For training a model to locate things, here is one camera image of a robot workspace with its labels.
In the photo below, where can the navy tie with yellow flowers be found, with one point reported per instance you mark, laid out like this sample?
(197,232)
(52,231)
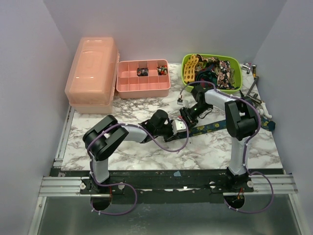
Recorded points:
(266,124)

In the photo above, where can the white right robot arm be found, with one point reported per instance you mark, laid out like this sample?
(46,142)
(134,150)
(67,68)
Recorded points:
(242,119)

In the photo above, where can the green navy red striped tie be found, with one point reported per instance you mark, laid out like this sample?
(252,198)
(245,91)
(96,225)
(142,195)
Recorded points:
(208,76)

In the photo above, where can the pink translucent storage box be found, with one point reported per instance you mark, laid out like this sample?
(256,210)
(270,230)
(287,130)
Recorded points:
(91,82)

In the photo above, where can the rolled colourful tie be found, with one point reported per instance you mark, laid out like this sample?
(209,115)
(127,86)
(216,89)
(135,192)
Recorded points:
(162,70)

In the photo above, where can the aluminium extrusion rail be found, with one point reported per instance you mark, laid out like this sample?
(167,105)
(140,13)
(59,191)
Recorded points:
(71,186)

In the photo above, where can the green plastic bin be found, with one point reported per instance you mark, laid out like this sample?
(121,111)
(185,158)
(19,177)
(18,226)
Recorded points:
(233,63)

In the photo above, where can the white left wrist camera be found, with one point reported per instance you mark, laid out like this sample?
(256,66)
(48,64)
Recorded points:
(178,126)

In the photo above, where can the rolled dark floral tie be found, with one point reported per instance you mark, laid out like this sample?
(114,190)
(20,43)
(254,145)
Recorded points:
(142,71)

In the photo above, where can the yellow tie with beetles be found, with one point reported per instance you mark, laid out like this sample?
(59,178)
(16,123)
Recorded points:
(189,69)

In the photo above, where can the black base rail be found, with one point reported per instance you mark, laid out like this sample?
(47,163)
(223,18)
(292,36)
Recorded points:
(166,186)

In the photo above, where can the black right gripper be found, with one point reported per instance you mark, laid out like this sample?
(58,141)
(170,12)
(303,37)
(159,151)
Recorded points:
(185,115)

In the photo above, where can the white plastic fitting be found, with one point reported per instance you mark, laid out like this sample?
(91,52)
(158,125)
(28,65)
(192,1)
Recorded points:
(262,110)

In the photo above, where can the pink compartment tray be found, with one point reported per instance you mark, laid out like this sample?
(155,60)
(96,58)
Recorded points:
(129,85)

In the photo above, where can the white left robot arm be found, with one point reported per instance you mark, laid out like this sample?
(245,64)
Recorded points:
(103,139)

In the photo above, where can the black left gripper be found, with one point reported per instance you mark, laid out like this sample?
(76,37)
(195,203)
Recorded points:
(172,136)

